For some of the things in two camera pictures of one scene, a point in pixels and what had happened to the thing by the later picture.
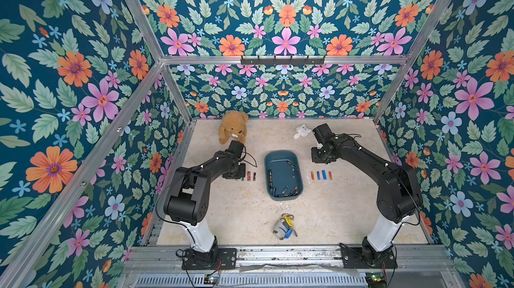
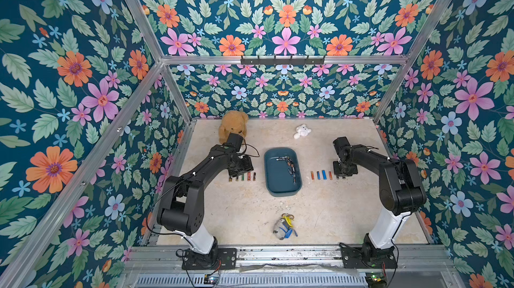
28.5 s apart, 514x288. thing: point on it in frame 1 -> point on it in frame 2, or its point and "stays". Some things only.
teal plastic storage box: [284, 174] stays
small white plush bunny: [302, 130] stays
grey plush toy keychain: [284, 228] stays
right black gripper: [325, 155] -> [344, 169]
